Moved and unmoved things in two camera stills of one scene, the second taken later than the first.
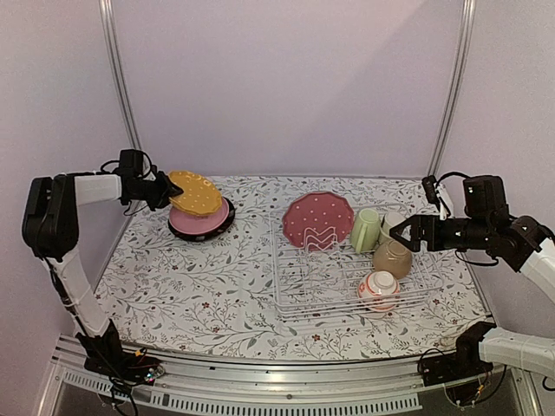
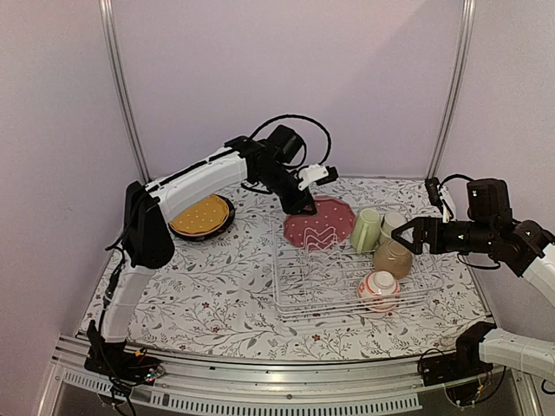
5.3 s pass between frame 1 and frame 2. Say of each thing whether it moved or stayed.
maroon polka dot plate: stayed
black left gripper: moved
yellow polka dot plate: moved
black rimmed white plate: stayed
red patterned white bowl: stayed
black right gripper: stayed
